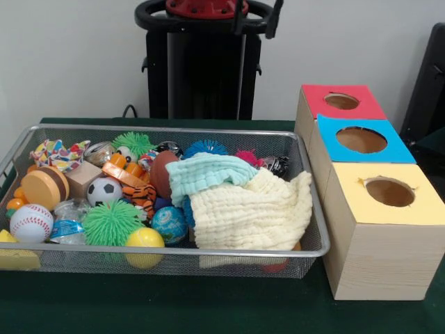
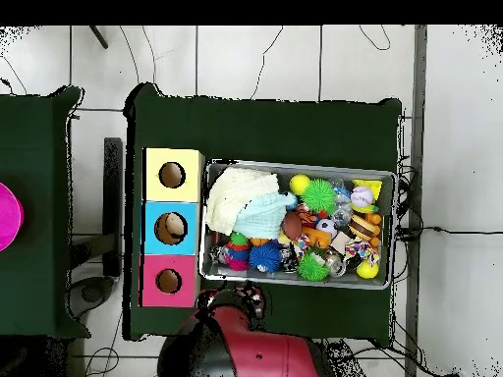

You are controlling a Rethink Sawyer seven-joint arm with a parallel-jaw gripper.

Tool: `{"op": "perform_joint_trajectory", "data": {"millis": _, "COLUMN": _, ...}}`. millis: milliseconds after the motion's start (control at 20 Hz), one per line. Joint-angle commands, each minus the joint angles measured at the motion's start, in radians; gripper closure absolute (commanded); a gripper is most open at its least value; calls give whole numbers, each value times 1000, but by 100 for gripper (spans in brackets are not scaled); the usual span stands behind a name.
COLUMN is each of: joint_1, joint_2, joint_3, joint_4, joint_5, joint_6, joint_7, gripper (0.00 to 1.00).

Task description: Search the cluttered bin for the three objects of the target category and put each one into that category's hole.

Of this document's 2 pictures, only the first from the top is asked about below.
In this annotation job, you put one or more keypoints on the brown toy football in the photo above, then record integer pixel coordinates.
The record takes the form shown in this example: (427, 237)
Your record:
(160, 174)

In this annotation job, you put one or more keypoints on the green cloth side table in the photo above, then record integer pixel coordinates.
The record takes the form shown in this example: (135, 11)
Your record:
(436, 137)

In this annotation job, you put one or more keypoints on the small soccer ball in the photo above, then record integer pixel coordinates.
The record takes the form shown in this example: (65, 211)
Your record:
(104, 191)

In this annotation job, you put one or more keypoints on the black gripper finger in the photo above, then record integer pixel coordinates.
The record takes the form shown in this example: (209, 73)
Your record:
(274, 19)
(238, 17)

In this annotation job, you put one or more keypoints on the cream waffle cloth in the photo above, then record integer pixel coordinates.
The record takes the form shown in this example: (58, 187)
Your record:
(250, 215)

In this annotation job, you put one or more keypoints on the wooden box with three holes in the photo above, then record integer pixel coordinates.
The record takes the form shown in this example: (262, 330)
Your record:
(382, 261)

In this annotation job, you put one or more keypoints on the black chair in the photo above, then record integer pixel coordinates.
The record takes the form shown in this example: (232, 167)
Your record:
(427, 87)

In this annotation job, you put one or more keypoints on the white baseball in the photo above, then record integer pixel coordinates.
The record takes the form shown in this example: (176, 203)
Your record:
(31, 222)

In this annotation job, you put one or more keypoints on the round wooden burger toy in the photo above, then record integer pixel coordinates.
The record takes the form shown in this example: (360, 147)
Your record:
(41, 188)

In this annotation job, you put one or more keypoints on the plain wooden cube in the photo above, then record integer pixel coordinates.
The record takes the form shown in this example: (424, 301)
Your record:
(81, 175)

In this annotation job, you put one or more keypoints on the colourful patterned cloth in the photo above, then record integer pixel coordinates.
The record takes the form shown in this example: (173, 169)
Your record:
(59, 154)

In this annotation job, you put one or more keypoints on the light blue waffle cloth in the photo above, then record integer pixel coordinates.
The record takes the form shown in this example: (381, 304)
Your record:
(205, 170)

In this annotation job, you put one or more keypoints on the blue globe ball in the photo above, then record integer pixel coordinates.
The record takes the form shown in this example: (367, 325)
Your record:
(168, 224)

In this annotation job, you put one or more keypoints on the dark green table cloth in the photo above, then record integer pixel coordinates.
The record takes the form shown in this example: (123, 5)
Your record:
(174, 306)

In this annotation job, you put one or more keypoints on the yellow ball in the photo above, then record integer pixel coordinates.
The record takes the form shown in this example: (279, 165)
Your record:
(144, 238)

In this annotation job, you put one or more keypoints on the silver mesh bin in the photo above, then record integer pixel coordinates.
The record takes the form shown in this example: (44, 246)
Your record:
(87, 264)

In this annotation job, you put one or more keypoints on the green spiky rubber ball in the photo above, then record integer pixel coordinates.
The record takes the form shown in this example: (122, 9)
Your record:
(111, 222)

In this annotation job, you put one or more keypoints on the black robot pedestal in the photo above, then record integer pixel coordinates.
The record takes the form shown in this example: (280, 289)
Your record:
(205, 76)

